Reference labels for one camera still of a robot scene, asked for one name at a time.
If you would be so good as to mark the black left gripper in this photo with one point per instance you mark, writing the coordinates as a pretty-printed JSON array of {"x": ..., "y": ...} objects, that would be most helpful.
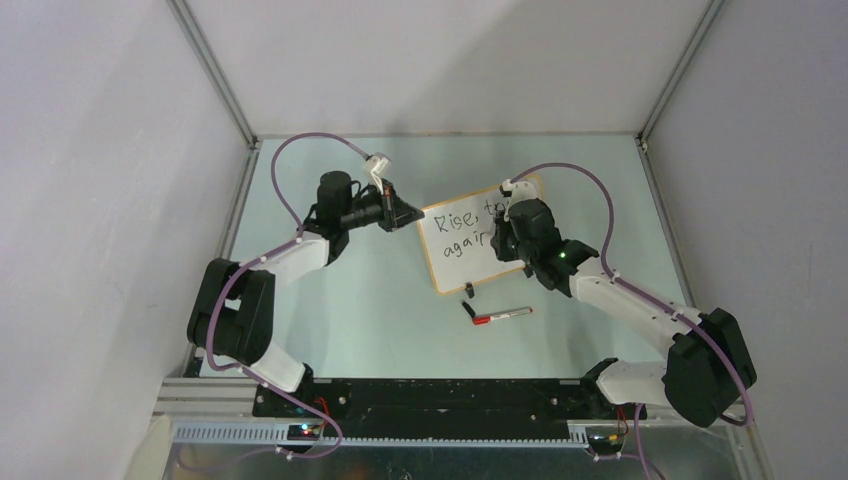
[{"x": 395, "y": 214}]

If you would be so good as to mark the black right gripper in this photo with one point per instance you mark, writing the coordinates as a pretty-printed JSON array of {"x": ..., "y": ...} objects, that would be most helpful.
[{"x": 503, "y": 253}]

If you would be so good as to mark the left controller board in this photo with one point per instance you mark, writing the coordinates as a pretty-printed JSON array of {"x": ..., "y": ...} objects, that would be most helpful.
[{"x": 304, "y": 432}]

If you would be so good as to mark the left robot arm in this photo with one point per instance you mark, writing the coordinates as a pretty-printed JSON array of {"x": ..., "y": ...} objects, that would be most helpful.
[{"x": 233, "y": 314}]

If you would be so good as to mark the controller board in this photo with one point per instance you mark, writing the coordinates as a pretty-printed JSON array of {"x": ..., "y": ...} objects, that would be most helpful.
[
  {"x": 304, "y": 432},
  {"x": 606, "y": 445}
]

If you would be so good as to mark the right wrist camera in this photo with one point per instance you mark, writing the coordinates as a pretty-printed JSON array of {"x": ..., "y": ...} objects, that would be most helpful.
[{"x": 516, "y": 192}]

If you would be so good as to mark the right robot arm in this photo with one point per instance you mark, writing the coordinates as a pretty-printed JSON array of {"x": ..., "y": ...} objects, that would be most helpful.
[{"x": 705, "y": 365}]

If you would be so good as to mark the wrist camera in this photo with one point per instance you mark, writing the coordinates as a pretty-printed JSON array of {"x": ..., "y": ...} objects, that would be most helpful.
[
  {"x": 516, "y": 192},
  {"x": 375, "y": 166}
]

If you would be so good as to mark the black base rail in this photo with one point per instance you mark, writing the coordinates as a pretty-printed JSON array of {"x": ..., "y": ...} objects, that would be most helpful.
[{"x": 463, "y": 410}]

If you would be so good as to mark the yellow framed whiteboard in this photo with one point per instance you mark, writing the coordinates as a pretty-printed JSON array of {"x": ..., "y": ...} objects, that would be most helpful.
[{"x": 456, "y": 236}]

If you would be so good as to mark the red whiteboard marker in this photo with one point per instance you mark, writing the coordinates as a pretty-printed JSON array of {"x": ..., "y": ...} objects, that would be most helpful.
[{"x": 489, "y": 318}]

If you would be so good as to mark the right controller board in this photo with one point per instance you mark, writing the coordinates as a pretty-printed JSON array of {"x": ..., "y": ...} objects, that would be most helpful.
[{"x": 606, "y": 445}]

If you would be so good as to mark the black marker cap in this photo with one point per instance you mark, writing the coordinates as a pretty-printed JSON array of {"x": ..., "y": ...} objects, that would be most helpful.
[{"x": 469, "y": 309}]

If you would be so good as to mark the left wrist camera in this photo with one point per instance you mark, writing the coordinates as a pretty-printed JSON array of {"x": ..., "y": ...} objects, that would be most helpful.
[{"x": 375, "y": 166}]

